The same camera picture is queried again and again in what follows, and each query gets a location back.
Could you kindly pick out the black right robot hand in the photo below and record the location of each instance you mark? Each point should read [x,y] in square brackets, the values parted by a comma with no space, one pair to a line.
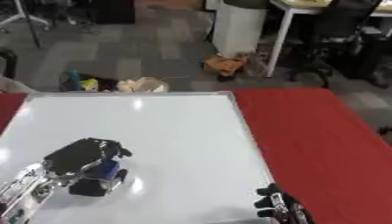
[280,204]

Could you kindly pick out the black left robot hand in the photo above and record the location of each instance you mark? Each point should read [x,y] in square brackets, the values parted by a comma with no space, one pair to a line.
[76,157]

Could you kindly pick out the blue whiteboard eraser brush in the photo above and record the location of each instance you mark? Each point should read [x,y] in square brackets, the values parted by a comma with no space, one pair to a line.
[106,170]

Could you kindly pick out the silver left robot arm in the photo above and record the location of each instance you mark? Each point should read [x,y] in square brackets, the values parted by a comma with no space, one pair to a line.
[23,192]

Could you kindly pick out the black chair back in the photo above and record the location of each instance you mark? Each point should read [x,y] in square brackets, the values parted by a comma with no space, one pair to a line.
[7,62]

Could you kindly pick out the white tripod stand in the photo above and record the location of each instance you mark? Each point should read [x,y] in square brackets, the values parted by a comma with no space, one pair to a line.
[23,16]

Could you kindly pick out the black office chair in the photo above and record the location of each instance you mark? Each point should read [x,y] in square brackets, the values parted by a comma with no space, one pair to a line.
[339,38]

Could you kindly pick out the white cabinet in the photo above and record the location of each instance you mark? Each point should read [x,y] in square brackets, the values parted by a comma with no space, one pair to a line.
[237,27]

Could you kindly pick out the white desk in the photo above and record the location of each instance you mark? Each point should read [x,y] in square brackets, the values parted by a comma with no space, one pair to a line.
[306,17]

